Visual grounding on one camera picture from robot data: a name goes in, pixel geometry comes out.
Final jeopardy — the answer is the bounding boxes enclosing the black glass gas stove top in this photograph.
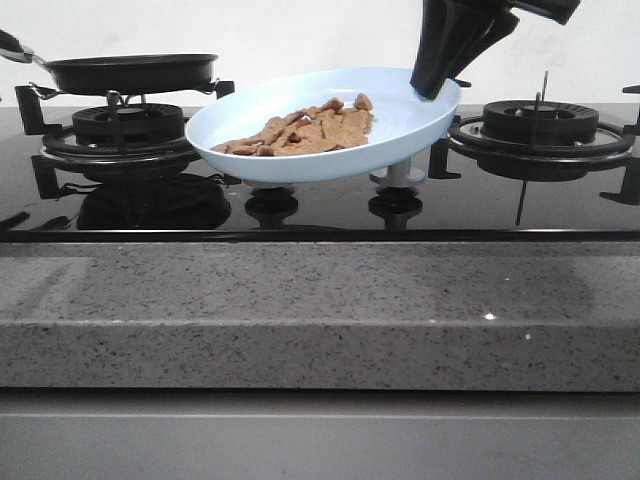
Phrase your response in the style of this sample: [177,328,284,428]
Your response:
[1,108,639,243]

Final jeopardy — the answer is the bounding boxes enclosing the black frying pan green handle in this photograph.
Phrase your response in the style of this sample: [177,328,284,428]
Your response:
[1,31,218,96]

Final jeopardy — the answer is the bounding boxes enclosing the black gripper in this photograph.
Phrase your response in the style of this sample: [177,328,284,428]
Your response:
[410,0,581,99]

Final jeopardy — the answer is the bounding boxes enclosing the grey cabinet drawer front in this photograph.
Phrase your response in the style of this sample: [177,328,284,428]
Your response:
[1,389,639,479]

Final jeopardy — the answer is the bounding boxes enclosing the brown meat strips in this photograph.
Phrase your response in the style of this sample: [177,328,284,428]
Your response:
[212,93,374,157]

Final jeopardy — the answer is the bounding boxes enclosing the black empty burner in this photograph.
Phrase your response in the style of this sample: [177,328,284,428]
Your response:
[447,99,635,174]

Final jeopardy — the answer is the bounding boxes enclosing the light blue plate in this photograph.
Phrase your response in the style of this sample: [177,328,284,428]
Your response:
[185,67,461,184]

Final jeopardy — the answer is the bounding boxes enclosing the black pan support under pan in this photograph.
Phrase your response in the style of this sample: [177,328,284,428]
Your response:
[13,79,241,201]

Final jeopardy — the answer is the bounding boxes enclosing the silver stove knob far side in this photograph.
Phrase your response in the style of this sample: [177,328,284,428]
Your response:
[369,157,426,188]

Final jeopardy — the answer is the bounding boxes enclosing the black empty pan support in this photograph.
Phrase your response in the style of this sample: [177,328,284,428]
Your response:
[427,70,640,226]

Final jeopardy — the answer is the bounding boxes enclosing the silver stove knob near pan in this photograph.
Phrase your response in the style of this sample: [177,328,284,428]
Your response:
[243,179,294,189]

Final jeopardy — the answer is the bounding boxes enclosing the black burner under pan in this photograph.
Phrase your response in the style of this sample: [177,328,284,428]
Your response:
[41,103,200,173]

